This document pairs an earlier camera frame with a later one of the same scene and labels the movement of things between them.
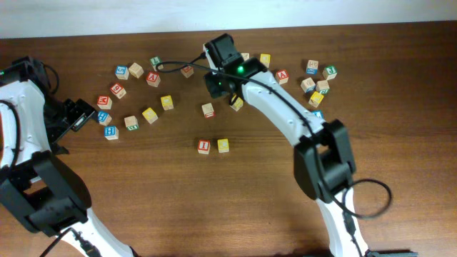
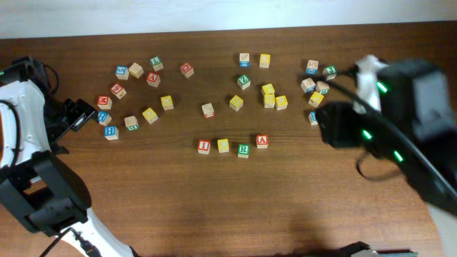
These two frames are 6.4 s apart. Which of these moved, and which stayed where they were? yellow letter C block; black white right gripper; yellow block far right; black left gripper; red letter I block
Moved: black white right gripper
Stayed: black left gripper; yellow block far right; yellow letter C block; red letter I block
